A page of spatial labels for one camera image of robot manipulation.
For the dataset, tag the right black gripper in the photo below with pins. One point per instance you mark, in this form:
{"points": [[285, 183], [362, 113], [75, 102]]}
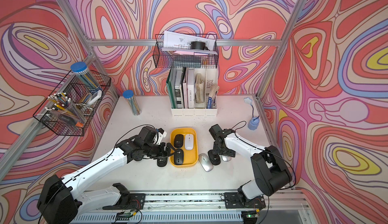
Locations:
{"points": [[216, 150]]}

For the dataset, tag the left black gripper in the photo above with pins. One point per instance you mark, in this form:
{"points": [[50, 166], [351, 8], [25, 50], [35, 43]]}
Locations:
{"points": [[163, 152]]}

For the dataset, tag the black mouse with flower sticker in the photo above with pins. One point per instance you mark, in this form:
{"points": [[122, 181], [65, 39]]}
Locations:
{"points": [[214, 158]]}

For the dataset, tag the silver mouse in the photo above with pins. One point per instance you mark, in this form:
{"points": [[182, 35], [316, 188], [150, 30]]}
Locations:
{"points": [[225, 158], [205, 162]]}

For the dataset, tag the yellow storage tray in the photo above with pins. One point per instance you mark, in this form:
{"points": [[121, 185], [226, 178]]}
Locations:
{"points": [[190, 157]]}

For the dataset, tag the white mouse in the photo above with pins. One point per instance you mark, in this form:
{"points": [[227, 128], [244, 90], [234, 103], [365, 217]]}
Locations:
{"points": [[189, 142]]}

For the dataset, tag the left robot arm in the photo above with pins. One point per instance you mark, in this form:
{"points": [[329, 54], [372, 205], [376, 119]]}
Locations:
{"points": [[62, 199]]}

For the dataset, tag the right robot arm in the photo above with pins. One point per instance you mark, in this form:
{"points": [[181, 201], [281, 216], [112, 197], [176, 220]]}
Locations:
{"points": [[270, 170]]}

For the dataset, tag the small blue desk lamp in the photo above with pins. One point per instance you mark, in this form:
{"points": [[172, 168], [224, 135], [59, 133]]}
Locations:
{"points": [[255, 120]]}

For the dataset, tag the blue lid tube on table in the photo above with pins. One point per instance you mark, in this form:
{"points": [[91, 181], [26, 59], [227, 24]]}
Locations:
{"points": [[131, 99]]}

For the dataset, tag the white file organizer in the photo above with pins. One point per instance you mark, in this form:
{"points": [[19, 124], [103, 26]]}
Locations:
{"points": [[206, 89]]}

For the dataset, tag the green folder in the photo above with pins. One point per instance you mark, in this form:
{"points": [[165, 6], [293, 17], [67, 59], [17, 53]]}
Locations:
{"points": [[170, 90]]}

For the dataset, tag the white book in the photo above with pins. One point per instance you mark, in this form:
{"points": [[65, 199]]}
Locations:
{"points": [[191, 88]]}

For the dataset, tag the clear pen holder cup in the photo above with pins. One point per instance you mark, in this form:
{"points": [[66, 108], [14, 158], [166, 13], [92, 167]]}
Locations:
{"points": [[65, 110]]}

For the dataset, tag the black tape roll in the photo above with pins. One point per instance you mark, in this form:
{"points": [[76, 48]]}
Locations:
{"points": [[198, 45]]}

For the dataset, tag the blue lid tube in basket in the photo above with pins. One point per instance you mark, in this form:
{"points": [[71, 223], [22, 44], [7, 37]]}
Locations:
{"points": [[85, 76]]}

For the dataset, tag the white papers in basket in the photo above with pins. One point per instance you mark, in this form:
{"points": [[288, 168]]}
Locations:
{"points": [[178, 42]]}

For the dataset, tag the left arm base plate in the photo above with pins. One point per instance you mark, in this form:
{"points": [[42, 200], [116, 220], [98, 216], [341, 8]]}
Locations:
{"points": [[128, 201]]}

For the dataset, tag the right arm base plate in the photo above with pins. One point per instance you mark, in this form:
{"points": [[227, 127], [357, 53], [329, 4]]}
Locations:
{"points": [[233, 200]]}

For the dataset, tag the aluminium front rail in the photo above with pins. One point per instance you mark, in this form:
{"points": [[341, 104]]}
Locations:
{"points": [[205, 207]]}

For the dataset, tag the black wire basket left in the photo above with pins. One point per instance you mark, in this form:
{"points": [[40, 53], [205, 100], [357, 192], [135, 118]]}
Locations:
{"points": [[87, 102]]}

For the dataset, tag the black wire basket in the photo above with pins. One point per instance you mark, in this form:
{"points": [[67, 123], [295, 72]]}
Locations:
{"points": [[169, 59], [87, 102]]}

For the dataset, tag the black wire basket back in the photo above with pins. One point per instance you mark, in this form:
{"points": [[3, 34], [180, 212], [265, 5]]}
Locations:
{"points": [[169, 59]]}

